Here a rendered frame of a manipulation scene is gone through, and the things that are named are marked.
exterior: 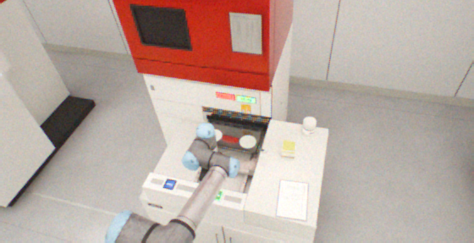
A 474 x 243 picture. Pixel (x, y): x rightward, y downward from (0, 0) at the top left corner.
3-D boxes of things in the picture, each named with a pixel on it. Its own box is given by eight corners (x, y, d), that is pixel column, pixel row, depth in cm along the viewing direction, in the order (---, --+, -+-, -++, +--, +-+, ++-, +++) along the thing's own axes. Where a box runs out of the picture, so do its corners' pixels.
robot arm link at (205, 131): (190, 133, 134) (201, 118, 139) (195, 150, 141) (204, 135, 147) (208, 138, 131) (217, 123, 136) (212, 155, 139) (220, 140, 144)
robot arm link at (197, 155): (204, 165, 124) (217, 144, 131) (178, 156, 128) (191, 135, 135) (206, 177, 130) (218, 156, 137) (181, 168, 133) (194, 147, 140)
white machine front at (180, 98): (157, 111, 236) (142, 66, 207) (271, 131, 216) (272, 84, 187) (156, 114, 233) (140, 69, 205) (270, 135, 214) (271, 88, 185)
